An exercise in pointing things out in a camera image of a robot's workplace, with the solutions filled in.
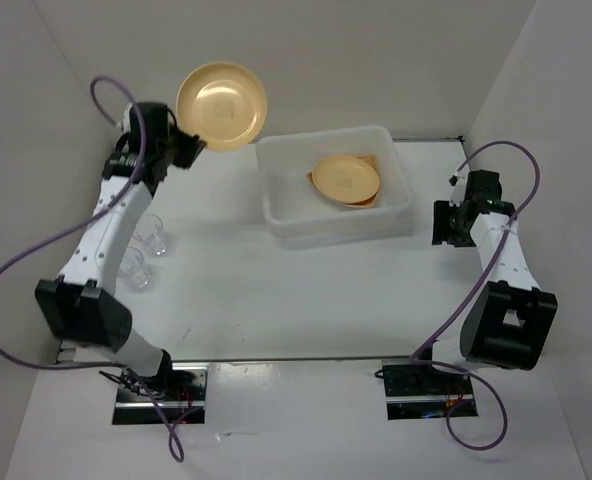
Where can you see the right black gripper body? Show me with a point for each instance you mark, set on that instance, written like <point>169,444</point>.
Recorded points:
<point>460,235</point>

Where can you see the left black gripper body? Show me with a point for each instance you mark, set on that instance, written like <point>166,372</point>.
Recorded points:
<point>170,144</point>

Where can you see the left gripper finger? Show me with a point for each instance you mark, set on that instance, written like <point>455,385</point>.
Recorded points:
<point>182,159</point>
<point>188,145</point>

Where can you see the yellow plastic plate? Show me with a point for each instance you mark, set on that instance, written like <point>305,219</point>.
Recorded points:
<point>346,180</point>
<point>222,103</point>

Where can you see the clear plastic cup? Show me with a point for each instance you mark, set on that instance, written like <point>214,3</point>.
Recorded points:
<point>134,272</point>
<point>150,232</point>

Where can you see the woven bamboo basket tray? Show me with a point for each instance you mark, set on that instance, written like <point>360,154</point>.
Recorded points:
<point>371,165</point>

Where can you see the white plastic bin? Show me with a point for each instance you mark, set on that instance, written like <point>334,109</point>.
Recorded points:
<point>301,217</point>

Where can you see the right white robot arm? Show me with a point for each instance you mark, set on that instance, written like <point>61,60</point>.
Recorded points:
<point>504,322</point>

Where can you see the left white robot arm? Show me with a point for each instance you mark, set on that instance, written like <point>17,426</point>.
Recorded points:
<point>151,363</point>

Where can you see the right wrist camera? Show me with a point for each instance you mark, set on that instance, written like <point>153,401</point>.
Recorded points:
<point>458,182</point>

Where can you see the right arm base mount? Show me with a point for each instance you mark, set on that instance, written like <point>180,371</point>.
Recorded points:
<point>422,392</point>

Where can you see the aluminium table edge rail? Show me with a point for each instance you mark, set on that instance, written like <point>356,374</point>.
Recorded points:
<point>71,345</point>

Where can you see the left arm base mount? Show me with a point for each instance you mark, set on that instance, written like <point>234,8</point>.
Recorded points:
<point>183,402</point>

